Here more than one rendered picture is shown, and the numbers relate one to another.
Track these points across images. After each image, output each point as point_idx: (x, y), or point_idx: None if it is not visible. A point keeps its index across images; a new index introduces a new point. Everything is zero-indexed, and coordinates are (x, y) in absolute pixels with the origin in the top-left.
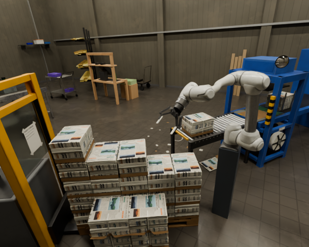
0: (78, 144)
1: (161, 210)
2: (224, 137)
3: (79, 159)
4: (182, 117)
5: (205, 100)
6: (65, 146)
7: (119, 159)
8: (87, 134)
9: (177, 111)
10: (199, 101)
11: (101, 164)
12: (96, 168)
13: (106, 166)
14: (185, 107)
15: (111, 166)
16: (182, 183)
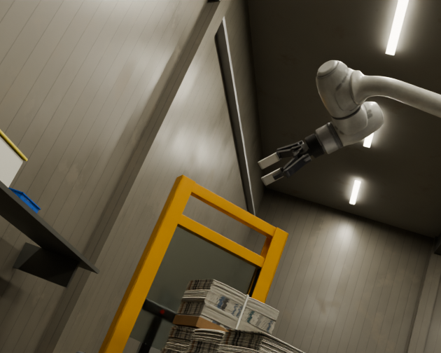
0: (209, 284)
1: None
2: None
3: (194, 318)
4: (304, 156)
5: (318, 82)
6: (197, 287)
7: (227, 328)
8: (250, 305)
9: (306, 147)
10: (321, 97)
11: (205, 340)
12: (196, 347)
13: (206, 347)
14: (322, 136)
15: (212, 347)
16: None
